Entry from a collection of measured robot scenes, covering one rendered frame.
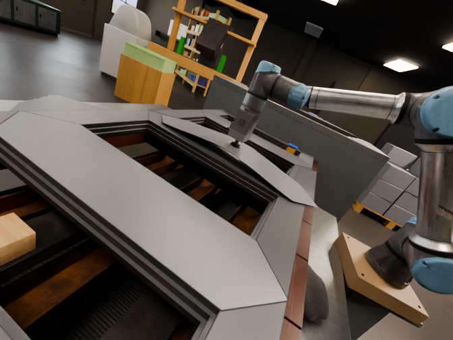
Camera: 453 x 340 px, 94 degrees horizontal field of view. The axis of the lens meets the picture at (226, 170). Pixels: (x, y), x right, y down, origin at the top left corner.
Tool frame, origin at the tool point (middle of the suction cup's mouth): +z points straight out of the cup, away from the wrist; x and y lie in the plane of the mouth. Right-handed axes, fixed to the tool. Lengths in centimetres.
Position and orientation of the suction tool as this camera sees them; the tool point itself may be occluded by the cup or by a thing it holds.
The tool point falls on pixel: (233, 148)
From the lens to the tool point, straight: 83.2
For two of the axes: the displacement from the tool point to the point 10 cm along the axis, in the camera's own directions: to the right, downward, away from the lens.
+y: -3.9, 2.6, -8.8
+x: 8.4, 4.9, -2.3
